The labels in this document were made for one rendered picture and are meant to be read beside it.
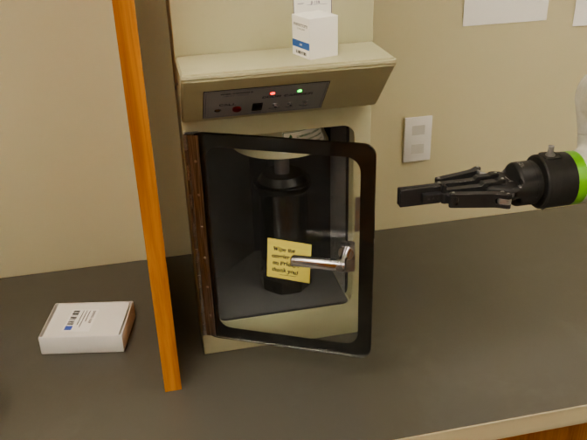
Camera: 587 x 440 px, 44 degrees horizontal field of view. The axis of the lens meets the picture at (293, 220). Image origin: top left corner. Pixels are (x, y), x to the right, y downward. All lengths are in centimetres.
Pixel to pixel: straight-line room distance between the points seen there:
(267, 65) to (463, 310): 71
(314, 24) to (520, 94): 88
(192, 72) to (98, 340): 60
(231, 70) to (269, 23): 14
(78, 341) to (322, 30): 75
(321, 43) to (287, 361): 60
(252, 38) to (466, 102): 78
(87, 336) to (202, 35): 62
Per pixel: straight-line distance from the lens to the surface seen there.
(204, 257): 126
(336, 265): 114
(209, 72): 105
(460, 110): 181
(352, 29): 119
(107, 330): 144
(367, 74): 111
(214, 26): 115
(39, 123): 164
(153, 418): 128
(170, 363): 129
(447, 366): 137
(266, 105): 114
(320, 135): 128
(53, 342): 146
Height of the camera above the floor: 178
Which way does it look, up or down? 27 degrees down
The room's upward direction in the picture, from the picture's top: 2 degrees counter-clockwise
